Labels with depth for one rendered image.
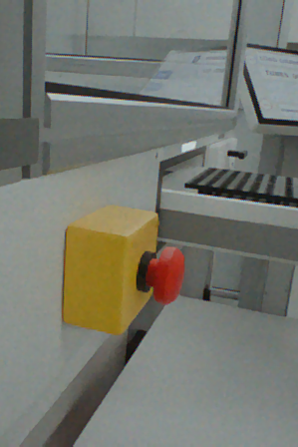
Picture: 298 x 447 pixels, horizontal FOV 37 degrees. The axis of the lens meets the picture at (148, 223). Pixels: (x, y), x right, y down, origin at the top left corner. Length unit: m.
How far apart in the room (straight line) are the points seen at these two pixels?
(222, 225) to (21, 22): 0.34
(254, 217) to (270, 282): 1.17
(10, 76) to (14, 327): 0.13
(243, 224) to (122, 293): 0.24
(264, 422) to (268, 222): 0.21
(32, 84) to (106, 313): 0.15
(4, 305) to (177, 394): 0.19
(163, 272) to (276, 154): 1.28
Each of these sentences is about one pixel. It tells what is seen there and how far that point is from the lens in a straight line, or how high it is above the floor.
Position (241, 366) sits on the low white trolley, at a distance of 0.44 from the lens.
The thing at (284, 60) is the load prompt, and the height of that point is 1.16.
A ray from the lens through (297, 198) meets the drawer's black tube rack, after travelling 0.54.
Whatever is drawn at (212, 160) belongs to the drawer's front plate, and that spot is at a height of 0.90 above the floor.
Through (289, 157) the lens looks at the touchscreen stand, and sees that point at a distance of 1.56.
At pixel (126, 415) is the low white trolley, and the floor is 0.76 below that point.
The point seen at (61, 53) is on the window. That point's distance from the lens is 0.31.
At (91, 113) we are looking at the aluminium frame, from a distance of 0.30.
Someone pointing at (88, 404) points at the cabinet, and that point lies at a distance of 0.46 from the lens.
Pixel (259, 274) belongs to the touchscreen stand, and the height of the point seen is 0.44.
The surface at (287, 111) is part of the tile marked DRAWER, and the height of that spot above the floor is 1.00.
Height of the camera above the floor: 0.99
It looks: 15 degrees down
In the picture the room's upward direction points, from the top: 5 degrees clockwise
